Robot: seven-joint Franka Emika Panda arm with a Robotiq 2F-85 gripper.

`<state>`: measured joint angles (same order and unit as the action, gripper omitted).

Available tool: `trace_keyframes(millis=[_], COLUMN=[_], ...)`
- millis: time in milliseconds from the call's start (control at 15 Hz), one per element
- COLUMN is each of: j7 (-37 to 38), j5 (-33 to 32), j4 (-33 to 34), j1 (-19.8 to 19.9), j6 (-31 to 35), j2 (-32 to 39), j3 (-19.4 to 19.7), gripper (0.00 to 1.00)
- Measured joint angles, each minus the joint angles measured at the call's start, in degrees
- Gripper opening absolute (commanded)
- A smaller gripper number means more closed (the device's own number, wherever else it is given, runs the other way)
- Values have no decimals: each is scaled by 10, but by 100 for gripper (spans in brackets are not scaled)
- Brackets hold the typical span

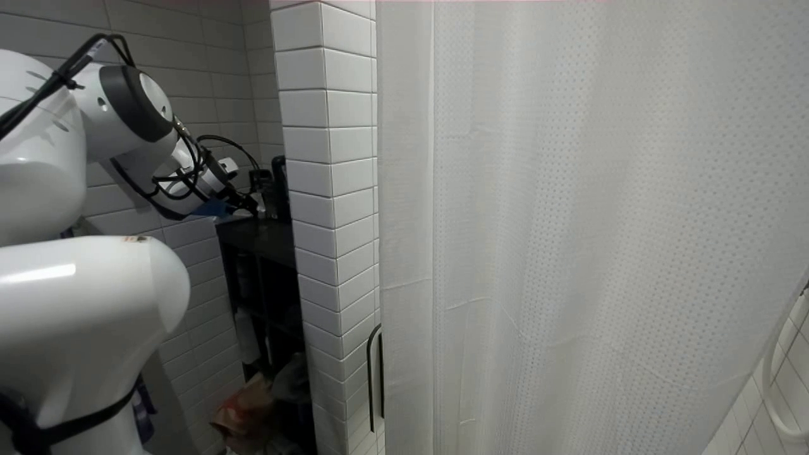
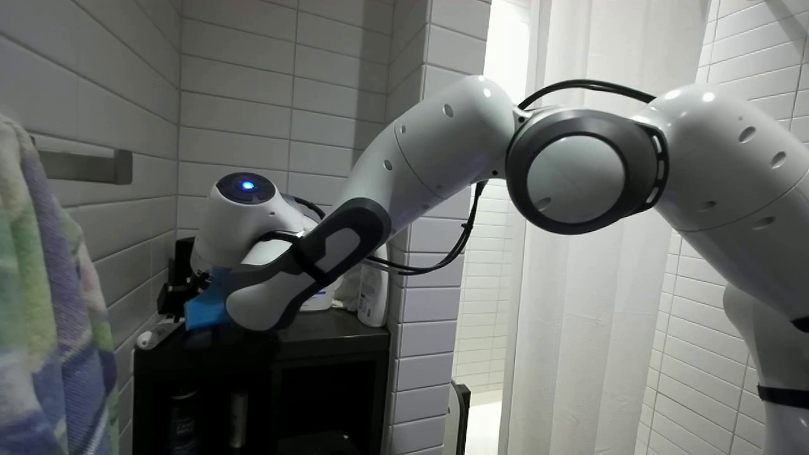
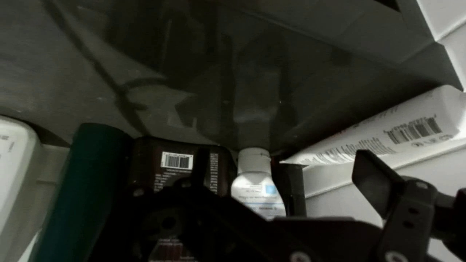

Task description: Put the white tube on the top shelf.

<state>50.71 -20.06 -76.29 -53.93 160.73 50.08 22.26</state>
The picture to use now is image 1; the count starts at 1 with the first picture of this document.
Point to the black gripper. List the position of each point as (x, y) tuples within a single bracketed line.
[(239, 204)]

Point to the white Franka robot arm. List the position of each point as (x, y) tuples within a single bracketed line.
[(67, 319)]

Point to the black bottle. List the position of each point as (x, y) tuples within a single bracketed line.
[(259, 184)]

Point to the tall dark green bottle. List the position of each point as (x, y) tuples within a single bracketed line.
[(279, 185)]

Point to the slim pale bottle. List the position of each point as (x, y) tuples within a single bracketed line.
[(247, 334)]

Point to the white shower curtain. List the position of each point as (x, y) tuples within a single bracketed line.
[(590, 229)]

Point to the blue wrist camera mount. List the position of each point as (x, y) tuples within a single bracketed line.
[(201, 209)]

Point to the white wall grab bar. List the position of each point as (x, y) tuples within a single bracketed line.
[(771, 395)]

